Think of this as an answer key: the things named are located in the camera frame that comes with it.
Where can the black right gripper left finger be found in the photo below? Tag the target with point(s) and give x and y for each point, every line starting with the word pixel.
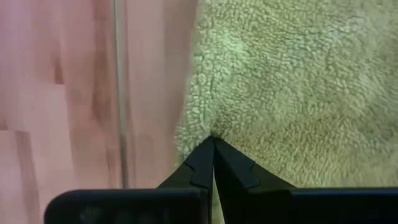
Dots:
pixel 196 168

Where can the pale yellow-green microfiber towel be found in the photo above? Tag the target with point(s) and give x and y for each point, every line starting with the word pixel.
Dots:
pixel 295 77

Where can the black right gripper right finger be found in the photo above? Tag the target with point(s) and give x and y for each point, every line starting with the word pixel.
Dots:
pixel 236 174

